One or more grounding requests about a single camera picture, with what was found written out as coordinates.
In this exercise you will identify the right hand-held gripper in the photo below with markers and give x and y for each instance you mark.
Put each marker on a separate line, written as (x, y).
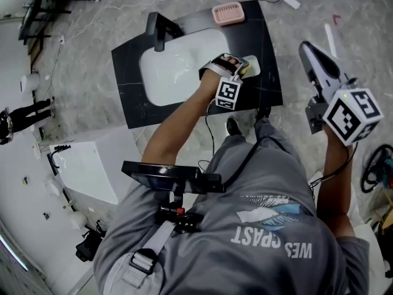
(347, 121)

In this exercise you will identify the black square faucet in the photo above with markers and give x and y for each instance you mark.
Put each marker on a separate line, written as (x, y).
(156, 29)

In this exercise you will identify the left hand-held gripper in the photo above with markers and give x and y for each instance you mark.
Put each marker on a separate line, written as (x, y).
(228, 92)

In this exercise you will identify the white sink basin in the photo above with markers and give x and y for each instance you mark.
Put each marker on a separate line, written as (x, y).
(172, 69)

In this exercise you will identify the white stool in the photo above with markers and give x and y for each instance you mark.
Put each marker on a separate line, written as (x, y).
(77, 220)
(52, 187)

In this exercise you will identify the black office chair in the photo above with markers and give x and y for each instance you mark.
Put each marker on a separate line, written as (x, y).
(89, 243)

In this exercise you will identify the black chest mount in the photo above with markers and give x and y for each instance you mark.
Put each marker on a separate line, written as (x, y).
(178, 217)

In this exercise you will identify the white soap tray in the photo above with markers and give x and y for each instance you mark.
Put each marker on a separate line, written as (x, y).
(255, 68)

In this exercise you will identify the white sink cabinet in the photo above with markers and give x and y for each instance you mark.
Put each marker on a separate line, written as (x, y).
(92, 171)

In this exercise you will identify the person's left hand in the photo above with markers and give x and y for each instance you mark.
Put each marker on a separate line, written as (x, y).
(230, 63)

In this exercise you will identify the pink slatted dish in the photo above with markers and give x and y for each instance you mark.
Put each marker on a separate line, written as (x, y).
(228, 13)

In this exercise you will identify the black curved faucet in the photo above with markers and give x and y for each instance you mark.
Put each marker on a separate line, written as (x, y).
(53, 157)

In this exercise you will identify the black chest-mounted screen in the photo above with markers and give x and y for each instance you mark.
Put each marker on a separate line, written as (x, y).
(165, 175)

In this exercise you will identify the person's gray t-shirt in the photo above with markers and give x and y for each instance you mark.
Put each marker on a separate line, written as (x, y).
(245, 257)

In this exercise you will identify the black vanity cabinet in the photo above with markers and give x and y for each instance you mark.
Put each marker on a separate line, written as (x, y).
(129, 81)

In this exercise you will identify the teal power tool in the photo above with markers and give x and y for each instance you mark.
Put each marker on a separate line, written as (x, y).
(387, 171)

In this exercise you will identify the black glass table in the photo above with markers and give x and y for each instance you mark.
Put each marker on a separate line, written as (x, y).
(40, 17)

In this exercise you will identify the person's left forearm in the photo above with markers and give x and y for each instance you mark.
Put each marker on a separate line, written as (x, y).
(178, 124)

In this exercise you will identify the white round bin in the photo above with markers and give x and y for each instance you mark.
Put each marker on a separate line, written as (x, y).
(30, 82)

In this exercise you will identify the yellow sponge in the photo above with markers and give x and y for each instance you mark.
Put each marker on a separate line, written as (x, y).
(245, 70)

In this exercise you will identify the person's right forearm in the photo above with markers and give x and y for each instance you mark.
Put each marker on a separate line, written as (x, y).
(334, 189)

